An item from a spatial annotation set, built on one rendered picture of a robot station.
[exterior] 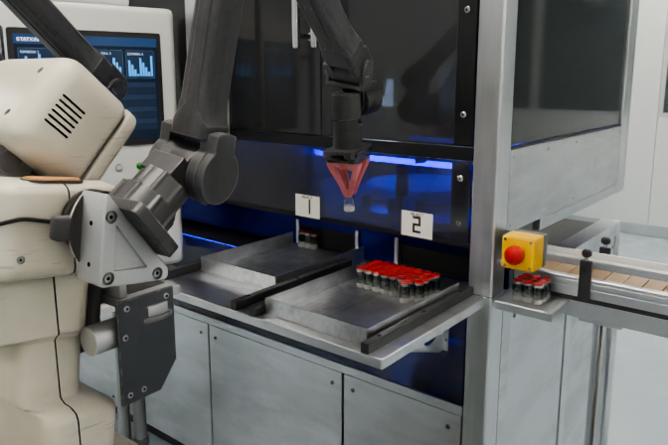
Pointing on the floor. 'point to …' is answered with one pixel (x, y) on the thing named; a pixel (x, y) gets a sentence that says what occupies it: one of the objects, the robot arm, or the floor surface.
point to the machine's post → (490, 185)
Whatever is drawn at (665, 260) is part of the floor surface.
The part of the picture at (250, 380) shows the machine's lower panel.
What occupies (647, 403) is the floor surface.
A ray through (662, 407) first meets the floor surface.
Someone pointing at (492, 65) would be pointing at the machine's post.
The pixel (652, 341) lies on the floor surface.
